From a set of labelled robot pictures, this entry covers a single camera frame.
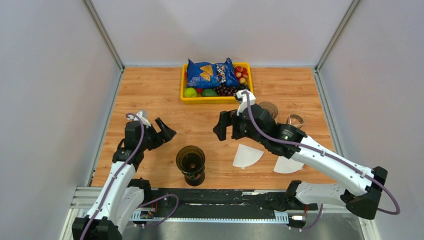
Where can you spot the dark green avocado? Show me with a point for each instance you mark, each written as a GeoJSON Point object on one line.
{"type": "Point", "coordinates": [209, 93]}

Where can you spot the dark purple grapes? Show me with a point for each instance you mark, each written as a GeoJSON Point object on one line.
{"type": "Point", "coordinates": [230, 91]}

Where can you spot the red peaches bunch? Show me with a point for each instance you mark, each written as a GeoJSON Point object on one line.
{"type": "Point", "coordinates": [241, 74]}

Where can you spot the white paper coffee filter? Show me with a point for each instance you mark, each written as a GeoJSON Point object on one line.
{"type": "Point", "coordinates": [246, 156]}

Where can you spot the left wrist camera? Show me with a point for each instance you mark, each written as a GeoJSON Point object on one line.
{"type": "Point", "coordinates": [142, 114]}

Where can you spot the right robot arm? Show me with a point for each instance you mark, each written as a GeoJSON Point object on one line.
{"type": "Point", "coordinates": [357, 188]}

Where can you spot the dark coffee dripper on stand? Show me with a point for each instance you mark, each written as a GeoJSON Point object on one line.
{"type": "Point", "coordinates": [190, 160]}

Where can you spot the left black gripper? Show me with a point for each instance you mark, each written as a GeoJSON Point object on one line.
{"type": "Point", "coordinates": [165, 135]}

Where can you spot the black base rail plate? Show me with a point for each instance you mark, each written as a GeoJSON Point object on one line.
{"type": "Point", "coordinates": [201, 203]}

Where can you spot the light green apple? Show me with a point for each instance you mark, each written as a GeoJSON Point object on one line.
{"type": "Point", "coordinates": [190, 92]}

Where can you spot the blue chips bag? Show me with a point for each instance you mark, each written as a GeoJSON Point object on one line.
{"type": "Point", "coordinates": [206, 75]}

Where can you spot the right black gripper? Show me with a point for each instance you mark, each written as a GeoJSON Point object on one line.
{"type": "Point", "coordinates": [226, 119]}

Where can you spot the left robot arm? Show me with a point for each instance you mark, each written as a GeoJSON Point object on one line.
{"type": "Point", "coordinates": [122, 194]}

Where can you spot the clear glass carafe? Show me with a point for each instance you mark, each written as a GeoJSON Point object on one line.
{"type": "Point", "coordinates": [296, 120]}

